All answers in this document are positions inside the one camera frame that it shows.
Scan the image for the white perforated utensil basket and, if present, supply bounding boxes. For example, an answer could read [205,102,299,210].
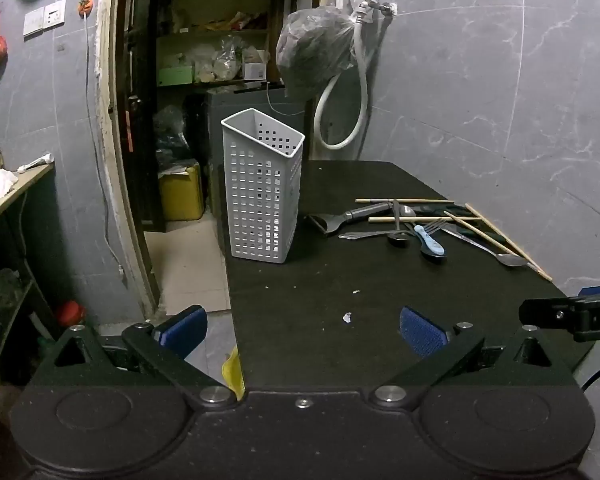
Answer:
[220,108,306,264]

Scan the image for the wooden counter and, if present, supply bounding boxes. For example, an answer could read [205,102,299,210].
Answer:
[0,162,56,231]

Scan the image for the yellow snack packets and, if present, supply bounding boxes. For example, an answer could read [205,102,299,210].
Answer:
[202,11,266,31]

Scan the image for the white cable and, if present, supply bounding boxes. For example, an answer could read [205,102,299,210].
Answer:
[82,15,126,286]

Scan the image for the metal fork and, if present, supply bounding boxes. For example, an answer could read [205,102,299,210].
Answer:
[404,218,447,237]

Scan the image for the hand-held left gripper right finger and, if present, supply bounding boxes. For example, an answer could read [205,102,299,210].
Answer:
[372,306,578,408]

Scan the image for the yellow basin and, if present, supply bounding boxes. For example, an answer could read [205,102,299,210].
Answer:
[221,345,246,401]

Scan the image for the white door frame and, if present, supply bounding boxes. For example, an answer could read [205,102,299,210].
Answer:
[96,0,161,311]

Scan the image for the black plastic bag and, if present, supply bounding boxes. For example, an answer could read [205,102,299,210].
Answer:
[152,105,191,166]

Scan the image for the metal wall tap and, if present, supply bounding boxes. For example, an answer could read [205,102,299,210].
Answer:
[356,0,396,23]

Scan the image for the dark green scissors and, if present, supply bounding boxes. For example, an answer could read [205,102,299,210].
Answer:
[417,202,486,221]

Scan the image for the white hose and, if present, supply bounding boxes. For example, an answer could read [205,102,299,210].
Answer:
[314,12,370,150]

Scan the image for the white wall switch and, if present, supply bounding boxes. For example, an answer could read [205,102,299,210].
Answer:
[23,7,46,37]

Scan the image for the clear plastic bags bundle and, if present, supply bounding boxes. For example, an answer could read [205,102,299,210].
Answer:
[195,35,243,83]

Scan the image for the white wall socket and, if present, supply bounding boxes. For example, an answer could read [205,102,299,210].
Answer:
[43,0,66,28]

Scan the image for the plastic bag with dark contents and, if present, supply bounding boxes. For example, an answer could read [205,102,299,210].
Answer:
[276,5,358,101]

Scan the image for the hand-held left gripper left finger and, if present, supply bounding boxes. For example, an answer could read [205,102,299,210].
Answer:
[29,305,236,408]

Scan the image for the red bowl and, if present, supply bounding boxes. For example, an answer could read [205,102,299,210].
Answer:
[55,300,86,326]

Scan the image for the dark wooden door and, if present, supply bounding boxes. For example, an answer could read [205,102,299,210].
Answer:
[115,0,166,231]

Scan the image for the grey handle peeler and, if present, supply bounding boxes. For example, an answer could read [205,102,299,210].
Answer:
[307,202,392,237]

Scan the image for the blue handle spoon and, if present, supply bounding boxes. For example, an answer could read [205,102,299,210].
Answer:
[413,224,448,262]

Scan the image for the green box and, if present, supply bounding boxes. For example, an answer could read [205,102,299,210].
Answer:
[158,66,195,86]

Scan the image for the yellow container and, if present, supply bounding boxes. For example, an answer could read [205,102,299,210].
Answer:
[158,160,204,222]

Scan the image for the metal butter knife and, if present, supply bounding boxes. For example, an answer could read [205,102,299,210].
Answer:
[338,230,416,240]

